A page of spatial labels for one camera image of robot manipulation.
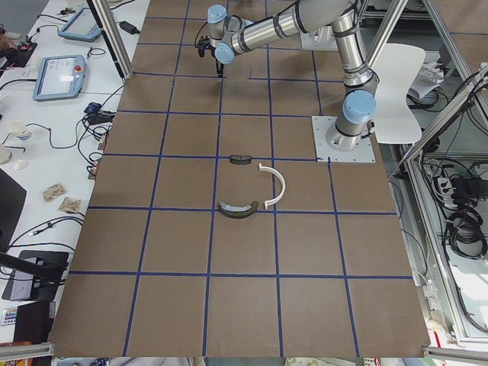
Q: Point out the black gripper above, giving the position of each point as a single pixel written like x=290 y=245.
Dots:
x=218 y=64

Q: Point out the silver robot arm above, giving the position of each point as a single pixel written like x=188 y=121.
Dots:
x=229 y=36

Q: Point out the small black brake pad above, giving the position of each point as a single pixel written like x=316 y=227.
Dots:
x=240 y=159

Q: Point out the white curved plastic part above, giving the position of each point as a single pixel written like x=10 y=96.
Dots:
x=279 y=182

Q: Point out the black power adapter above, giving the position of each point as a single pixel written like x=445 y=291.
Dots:
x=128 y=27

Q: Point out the dark green brake shoe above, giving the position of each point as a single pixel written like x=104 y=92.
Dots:
x=235 y=212

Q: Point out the upper blue teach pendant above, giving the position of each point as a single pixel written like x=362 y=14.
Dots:
x=81 y=26

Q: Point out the blue teach pendant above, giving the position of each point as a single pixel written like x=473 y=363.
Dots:
x=81 y=26
x=60 y=77

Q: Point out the lower blue teach pendant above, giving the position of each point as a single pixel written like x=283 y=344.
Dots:
x=60 y=77

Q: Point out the white paper cup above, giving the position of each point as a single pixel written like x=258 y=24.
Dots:
x=20 y=130

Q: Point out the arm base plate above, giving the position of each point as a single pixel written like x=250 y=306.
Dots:
x=331 y=146

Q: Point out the aluminium frame post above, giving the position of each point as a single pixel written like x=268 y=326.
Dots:
x=107 y=25

